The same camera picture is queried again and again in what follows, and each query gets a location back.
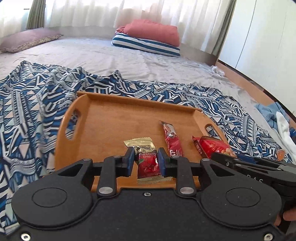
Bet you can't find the orange snack packet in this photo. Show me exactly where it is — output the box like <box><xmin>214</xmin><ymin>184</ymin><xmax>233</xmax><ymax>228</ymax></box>
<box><xmin>276</xmin><ymin>149</ymin><xmax>287</xmax><ymax>162</ymax></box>

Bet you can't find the white sheer curtain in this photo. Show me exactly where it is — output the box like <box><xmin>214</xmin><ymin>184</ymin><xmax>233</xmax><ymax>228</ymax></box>
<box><xmin>0</xmin><ymin>0</ymin><xmax>232</xmax><ymax>52</ymax></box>

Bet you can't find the light blue cloth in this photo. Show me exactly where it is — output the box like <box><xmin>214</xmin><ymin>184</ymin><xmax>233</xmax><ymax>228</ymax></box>
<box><xmin>254</xmin><ymin>102</ymin><xmax>291</xmax><ymax>129</ymax></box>

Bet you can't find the green curtain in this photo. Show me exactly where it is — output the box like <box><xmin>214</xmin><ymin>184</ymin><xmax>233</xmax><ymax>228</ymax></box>
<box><xmin>26</xmin><ymin>0</ymin><xmax>47</xmax><ymax>30</ymax></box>
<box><xmin>211</xmin><ymin>0</ymin><xmax>238</xmax><ymax>57</ymax></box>

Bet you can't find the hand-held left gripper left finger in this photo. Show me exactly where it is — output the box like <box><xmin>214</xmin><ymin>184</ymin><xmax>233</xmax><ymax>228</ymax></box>
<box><xmin>55</xmin><ymin>146</ymin><xmax>135</xmax><ymax>198</ymax></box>

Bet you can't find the grey bed sheet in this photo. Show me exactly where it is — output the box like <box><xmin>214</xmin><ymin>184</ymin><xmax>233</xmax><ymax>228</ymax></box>
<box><xmin>0</xmin><ymin>37</ymin><xmax>296</xmax><ymax>160</ymax></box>

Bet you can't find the blue white striped pillow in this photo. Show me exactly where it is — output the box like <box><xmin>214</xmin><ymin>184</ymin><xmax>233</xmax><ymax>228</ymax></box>
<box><xmin>112</xmin><ymin>32</ymin><xmax>181</xmax><ymax>57</ymax></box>

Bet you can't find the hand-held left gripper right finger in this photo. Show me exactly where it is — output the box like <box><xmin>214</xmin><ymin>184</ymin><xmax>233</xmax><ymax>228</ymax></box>
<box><xmin>158</xmin><ymin>148</ymin><xmax>234</xmax><ymax>198</ymax></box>

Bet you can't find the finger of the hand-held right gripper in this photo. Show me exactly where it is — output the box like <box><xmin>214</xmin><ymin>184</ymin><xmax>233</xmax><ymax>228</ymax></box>
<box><xmin>211</xmin><ymin>152</ymin><xmax>262</xmax><ymax>172</ymax></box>
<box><xmin>236</xmin><ymin>154</ymin><xmax>296</xmax><ymax>171</ymax></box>

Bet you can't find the blue white patterned blanket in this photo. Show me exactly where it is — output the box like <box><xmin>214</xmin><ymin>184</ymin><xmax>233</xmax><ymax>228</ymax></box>
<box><xmin>0</xmin><ymin>61</ymin><xmax>290</xmax><ymax>235</ymax></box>

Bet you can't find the white crumpled cloth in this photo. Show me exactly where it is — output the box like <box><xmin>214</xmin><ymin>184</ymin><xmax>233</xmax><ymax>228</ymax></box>
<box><xmin>211</xmin><ymin>65</ymin><xmax>225</xmax><ymax>76</ymax></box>

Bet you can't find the purple pillow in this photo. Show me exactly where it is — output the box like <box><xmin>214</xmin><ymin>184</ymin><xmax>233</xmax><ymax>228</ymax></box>
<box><xmin>0</xmin><ymin>28</ymin><xmax>63</xmax><ymax>53</ymax></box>

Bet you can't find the white wardrobe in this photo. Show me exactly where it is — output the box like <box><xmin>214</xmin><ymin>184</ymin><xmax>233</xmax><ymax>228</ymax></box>
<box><xmin>218</xmin><ymin>0</ymin><xmax>296</xmax><ymax>84</ymax></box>

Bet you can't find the wooden bed frame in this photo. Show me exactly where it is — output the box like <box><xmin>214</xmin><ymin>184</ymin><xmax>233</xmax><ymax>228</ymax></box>
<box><xmin>215</xmin><ymin>59</ymin><xmax>296</xmax><ymax>121</ymax></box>

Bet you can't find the wooden tray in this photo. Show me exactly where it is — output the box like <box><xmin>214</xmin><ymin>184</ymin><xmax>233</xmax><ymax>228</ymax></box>
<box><xmin>54</xmin><ymin>91</ymin><xmax>232</xmax><ymax>193</ymax></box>

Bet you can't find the red peanut packet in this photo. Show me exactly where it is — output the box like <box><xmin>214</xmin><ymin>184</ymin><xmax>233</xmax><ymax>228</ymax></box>
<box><xmin>192</xmin><ymin>136</ymin><xmax>238</xmax><ymax>161</ymax></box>

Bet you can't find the gold and red candy packet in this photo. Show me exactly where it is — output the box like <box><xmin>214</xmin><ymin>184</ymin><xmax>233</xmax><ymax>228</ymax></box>
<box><xmin>123</xmin><ymin>137</ymin><xmax>173</xmax><ymax>184</ymax></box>

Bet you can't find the person's right hand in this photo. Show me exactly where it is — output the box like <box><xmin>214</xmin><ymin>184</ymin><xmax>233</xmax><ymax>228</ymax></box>
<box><xmin>276</xmin><ymin>209</ymin><xmax>296</xmax><ymax>230</ymax></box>

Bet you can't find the red pillow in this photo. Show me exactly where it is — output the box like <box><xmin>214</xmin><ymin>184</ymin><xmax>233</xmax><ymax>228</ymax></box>
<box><xmin>116</xmin><ymin>19</ymin><xmax>180</xmax><ymax>47</ymax></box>

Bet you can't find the slim red snack stick packet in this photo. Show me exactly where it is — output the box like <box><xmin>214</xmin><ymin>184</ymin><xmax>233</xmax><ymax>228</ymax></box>
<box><xmin>159</xmin><ymin>120</ymin><xmax>185</xmax><ymax>158</ymax></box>

